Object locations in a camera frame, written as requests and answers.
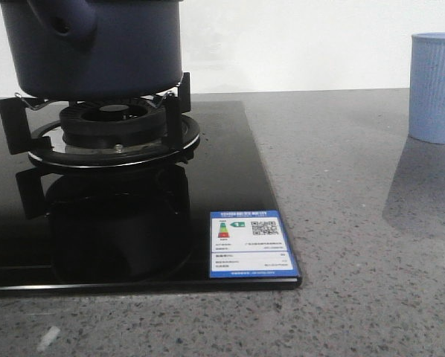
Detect dark blue cooking pot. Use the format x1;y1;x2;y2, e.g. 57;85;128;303
0;1;182;100

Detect black glass gas cooktop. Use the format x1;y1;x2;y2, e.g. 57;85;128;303
0;101;302;296

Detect black pot support grate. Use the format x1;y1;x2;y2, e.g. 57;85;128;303
0;72;199;170

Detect black gas burner head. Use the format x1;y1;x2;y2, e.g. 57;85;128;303
60;98;166;149

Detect blue energy label sticker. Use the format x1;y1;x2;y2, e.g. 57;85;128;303
209;210;299;279

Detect light blue ribbed cup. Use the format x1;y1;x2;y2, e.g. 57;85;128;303
409;32;445;144

